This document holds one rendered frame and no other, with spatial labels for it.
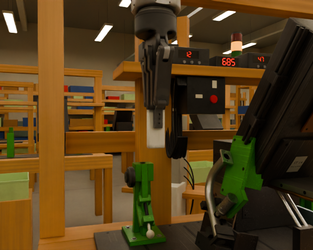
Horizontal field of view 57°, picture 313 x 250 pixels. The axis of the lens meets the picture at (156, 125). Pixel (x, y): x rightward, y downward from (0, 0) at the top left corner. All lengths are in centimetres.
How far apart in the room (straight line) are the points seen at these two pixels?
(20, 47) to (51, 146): 998
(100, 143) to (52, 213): 33
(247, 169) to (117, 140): 57
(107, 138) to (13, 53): 989
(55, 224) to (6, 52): 1004
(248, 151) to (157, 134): 50
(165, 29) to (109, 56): 1081
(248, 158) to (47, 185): 73
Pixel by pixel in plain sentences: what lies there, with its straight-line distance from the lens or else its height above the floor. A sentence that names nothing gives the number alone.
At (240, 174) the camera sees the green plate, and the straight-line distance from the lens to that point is 97.
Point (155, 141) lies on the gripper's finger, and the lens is 51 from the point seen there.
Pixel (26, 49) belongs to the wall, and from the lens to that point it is 1105.
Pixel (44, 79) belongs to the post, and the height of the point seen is 148.
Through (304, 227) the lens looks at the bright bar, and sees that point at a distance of 101.
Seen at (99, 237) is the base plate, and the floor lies 90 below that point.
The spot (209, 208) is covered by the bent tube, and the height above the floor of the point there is 103.
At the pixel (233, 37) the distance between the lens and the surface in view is 145.
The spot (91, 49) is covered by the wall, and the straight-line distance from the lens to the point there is 1122.
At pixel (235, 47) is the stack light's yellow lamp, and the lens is 143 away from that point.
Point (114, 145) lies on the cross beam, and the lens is 126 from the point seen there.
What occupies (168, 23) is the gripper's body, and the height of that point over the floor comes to 149.
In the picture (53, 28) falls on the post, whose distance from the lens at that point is 120.
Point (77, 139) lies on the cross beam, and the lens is 124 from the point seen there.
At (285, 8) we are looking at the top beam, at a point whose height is 186.
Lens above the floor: 133
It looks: 1 degrees down
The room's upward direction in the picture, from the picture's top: straight up
